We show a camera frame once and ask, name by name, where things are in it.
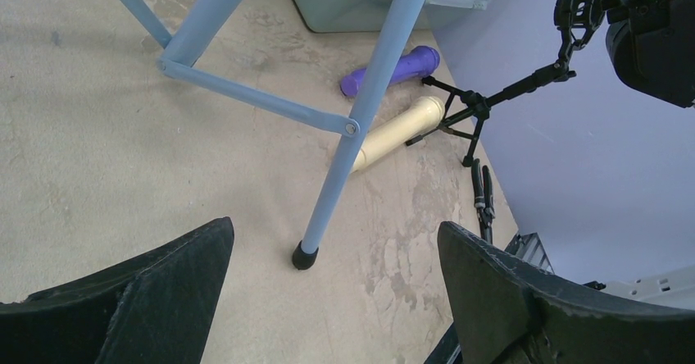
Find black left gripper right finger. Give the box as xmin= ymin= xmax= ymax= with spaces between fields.
xmin=437 ymin=221 xmax=694 ymax=363

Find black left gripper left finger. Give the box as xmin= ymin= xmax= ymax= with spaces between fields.
xmin=1 ymin=217 xmax=234 ymax=363

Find cream recorder flute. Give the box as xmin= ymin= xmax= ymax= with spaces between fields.
xmin=351 ymin=96 xmax=445 ymax=173

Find purple microphone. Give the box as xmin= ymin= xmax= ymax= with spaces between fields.
xmin=339 ymin=45 xmax=441 ymax=98

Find light blue music stand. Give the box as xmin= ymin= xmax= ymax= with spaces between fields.
xmin=92 ymin=0 xmax=440 ymax=272

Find black tripod microphone stand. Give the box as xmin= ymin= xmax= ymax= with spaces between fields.
xmin=406 ymin=0 xmax=603 ymax=166

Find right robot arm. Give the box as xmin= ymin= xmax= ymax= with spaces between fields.
xmin=600 ymin=0 xmax=694 ymax=108

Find black pliers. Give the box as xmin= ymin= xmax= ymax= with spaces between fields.
xmin=471 ymin=158 xmax=495 ymax=244

